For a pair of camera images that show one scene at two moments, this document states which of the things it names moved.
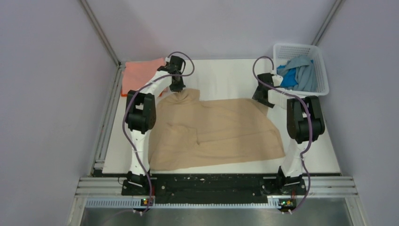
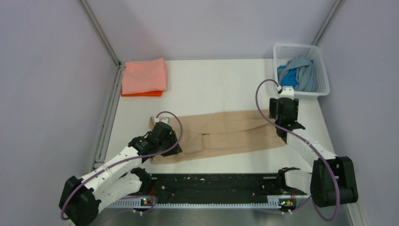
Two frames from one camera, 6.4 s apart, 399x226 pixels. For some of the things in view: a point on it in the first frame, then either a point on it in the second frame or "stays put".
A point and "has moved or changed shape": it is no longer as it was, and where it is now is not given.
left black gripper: x=178 y=88 → x=173 y=138
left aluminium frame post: x=120 y=65 stays put
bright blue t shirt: x=289 y=79 stays put
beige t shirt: x=188 y=132 has moved or changed shape
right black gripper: x=257 y=97 → x=273 y=107
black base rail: x=214 y=189 stays put
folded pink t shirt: x=134 y=73 stays put
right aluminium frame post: x=333 y=10 stays put
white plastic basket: x=283 y=52 stays put
